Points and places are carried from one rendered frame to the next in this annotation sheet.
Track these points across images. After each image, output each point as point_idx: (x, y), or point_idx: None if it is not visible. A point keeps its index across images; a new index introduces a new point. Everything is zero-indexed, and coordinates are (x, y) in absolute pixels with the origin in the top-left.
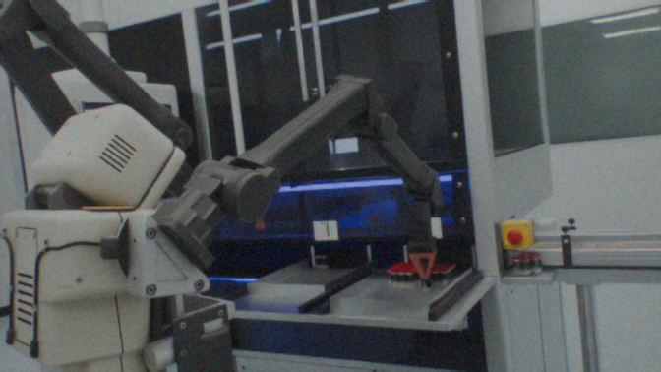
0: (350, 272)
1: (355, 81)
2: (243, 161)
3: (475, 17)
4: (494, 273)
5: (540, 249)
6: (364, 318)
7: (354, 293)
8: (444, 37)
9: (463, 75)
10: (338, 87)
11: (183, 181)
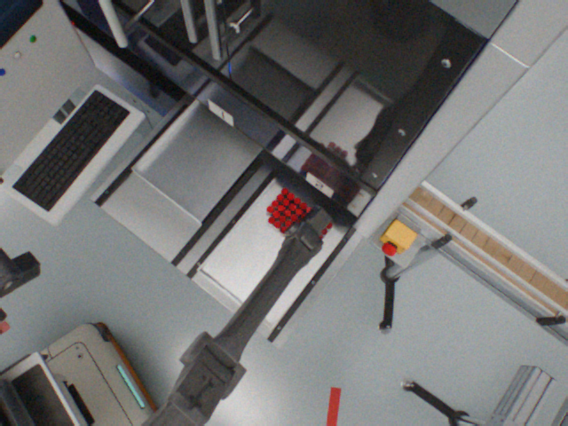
0: (236, 180)
1: (189, 416)
2: None
3: (460, 140)
4: (365, 236)
5: (421, 224)
6: (221, 303)
7: (227, 238)
8: (406, 116)
9: (409, 159)
10: (169, 419)
11: (27, 281)
